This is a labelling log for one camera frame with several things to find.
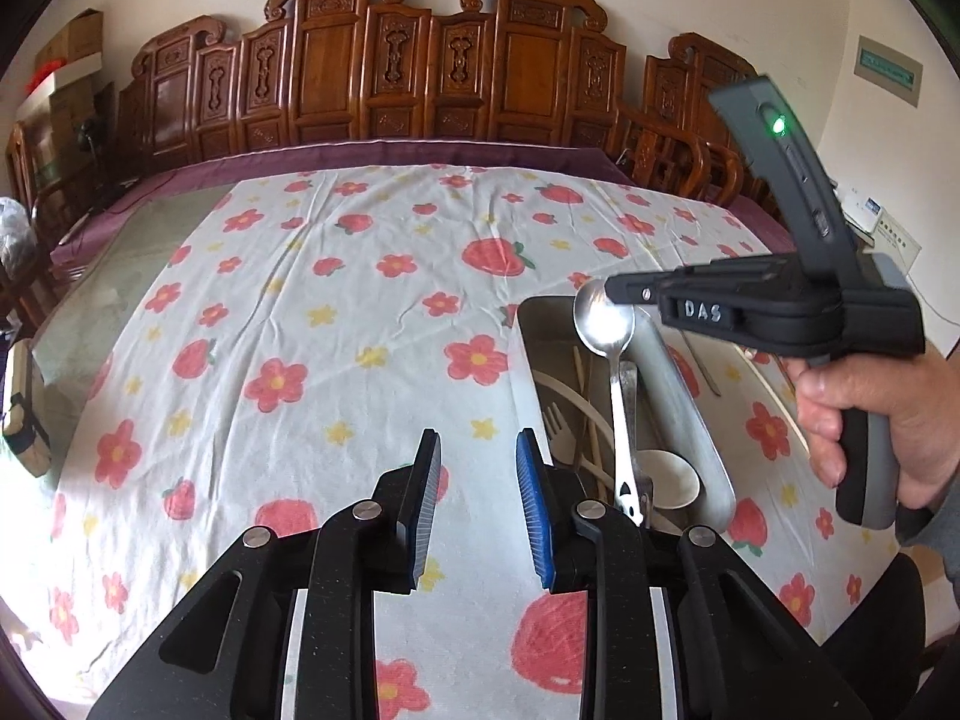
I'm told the person's right forearm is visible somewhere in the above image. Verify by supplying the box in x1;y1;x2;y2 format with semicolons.
894;491;960;563

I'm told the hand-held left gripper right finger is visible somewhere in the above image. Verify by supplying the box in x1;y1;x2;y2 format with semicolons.
514;427;875;720

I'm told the small black beige device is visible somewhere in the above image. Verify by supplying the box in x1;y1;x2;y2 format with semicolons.
0;340;52;477

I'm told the large cardboard box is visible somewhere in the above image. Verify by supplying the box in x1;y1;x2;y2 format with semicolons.
45;82;117;181

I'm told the metal spoon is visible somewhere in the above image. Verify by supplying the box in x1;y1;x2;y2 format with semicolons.
572;277;647;527
616;360;640;466

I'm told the grey wall panel box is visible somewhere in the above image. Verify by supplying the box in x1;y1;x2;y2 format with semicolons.
855;35;922;107

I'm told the floral white tablecloth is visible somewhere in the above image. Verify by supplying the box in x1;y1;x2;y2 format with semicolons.
0;165;923;706

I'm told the white ceramic spoon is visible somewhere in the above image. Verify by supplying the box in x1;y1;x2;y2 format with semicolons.
637;450;702;512

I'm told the carved wooden sofa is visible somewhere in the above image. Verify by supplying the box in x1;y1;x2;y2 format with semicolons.
116;0;627;166

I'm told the clear plastic bag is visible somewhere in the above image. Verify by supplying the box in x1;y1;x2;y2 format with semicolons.
0;197;38;293

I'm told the carved wooden armchair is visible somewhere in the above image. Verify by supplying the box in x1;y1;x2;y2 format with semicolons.
619;31;796;218

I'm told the brown cardboard box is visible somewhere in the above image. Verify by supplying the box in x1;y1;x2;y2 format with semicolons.
56;9;106;65

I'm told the cream plastic fork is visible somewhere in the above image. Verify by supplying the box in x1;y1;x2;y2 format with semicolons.
543;402;572;467

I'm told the white flat box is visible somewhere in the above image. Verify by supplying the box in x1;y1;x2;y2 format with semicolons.
22;60;102;102

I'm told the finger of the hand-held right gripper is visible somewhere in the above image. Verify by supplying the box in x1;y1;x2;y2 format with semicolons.
604;256;800;307
658;292;755;335

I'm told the dark cloth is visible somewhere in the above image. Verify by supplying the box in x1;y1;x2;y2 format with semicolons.
821;555;960;720

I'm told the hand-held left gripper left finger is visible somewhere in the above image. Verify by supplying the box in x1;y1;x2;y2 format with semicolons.
90;427;445;720

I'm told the rectangular metal tray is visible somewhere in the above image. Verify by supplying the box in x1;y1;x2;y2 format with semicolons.
517;292;737;533

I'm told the square purple seat cushion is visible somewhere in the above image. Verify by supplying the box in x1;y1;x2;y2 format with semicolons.
731;193;797;250

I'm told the wooden chair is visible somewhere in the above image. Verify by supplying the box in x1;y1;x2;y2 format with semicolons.
4;120;72;256

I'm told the white wall panel door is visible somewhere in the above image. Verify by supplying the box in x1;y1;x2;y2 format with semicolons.
874;210;925;275

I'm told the wooden chopstick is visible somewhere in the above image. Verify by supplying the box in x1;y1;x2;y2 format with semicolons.
572;346;601;470

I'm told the long purple seat cushion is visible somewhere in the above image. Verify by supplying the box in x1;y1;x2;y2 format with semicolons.
49;139;631;267

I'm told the white router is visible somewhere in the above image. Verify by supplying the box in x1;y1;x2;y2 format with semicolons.
838;184;882;222

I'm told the person's right hand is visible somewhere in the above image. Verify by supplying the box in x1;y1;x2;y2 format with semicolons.
785;349;960;511

